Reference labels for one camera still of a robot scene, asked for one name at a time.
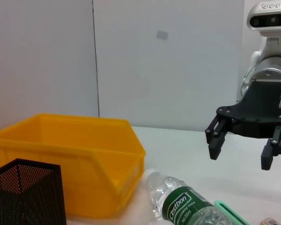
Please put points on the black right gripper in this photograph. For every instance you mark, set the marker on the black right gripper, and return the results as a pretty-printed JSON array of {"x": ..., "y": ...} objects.
[{"x": 260, "y": 110}]

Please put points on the clear water bottle green label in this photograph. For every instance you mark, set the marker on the clear water bottle green label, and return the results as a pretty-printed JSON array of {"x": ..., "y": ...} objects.
[{"x": 178, "y": 201}]

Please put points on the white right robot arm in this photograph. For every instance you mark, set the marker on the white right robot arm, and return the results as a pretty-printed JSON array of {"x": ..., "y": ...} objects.
[{"x": 271, "y": 68}]

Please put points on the mint green utility knife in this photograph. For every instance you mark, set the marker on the mint green utility knife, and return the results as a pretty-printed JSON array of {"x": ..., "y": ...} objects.
[{"x": 234, "y": 216}]

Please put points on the beige eraser with barcode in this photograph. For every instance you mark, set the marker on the beige eraser with barcode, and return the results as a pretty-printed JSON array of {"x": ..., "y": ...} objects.
[{"x": 270, "y": 221}]

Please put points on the black mesh pen holder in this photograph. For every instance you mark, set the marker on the black mesh pen holder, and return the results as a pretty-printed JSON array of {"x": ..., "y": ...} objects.
[{"x": 25, "y": 199}]

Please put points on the yellow plastic storage bin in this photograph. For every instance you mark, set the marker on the yellow plastic storage bin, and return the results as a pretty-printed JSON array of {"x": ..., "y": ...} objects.
[{"x": 61, "y": 150}]

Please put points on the grey wall label sticker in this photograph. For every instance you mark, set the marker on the grey wall label sticker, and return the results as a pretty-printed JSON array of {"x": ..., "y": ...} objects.
[{"x": 161, "y": 34}]

